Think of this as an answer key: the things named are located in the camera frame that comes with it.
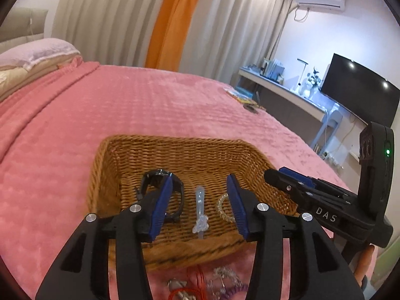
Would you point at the beige curtain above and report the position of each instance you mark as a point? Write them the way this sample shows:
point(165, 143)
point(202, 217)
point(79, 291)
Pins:
point(109, 15)
point(237, 31)

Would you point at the white grey desk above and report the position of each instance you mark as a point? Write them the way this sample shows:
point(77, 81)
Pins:
point(281, 100)

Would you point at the pale pink pillow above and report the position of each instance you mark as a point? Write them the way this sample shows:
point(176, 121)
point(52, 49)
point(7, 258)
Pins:
point(40, 50)

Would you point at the black television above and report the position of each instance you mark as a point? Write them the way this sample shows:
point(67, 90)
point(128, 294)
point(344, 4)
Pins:
point(359, 90)

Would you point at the white vase with flowers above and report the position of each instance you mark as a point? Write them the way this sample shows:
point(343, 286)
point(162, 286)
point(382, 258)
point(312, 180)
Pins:
point(309, 84)

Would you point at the small black flat item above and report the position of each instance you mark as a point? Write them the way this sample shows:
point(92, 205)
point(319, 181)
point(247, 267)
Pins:
point(251, 108)

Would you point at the white power strip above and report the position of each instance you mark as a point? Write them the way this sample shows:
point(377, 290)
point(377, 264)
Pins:
point(332, 159)

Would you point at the light blue plastic chair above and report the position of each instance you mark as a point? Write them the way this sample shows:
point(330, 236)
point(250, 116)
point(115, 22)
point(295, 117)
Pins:
point(331, 115)

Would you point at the row of books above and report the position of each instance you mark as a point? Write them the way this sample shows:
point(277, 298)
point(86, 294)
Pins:
point(275, 70)

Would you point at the grey phone stand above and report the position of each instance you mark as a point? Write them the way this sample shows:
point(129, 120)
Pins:
point(258, 98)

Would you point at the small silver pendant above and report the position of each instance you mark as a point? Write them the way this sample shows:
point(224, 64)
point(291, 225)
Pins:
point(173, 284)

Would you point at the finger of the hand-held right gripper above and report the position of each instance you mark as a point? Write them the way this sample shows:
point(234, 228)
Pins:
point(281, 182)
point(295, 175)

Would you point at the person's right hand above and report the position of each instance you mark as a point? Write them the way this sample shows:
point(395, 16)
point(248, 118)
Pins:
point(365, 265)

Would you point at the beige folded quilt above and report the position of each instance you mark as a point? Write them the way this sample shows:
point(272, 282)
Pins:
point(18, 78)

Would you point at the grey padded headboard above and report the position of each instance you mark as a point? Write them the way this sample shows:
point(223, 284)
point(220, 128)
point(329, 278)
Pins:
point(22, 22)

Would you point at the clear plastic hair clip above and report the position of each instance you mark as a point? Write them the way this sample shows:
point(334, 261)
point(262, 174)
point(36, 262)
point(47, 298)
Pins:
point(200, 222)

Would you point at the brown wicker basket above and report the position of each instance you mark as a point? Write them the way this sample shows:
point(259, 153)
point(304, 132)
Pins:
point(193, 162)

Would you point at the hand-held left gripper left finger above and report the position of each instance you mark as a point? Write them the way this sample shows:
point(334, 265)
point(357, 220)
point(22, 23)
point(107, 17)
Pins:
point(161, 206)

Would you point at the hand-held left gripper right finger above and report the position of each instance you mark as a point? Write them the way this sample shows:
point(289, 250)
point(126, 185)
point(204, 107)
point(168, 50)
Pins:
point(237, 206)

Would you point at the pink fleece blanket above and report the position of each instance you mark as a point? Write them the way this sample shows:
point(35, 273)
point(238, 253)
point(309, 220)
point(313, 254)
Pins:
point(125, 106)

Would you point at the orange curtain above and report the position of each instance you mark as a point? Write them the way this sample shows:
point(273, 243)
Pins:
point(175, 22)

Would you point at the white desk lamp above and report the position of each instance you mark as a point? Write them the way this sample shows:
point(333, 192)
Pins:
point(302, 68)

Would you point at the colourful flat book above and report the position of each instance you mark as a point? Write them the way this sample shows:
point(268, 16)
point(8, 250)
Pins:
point(239, 95)

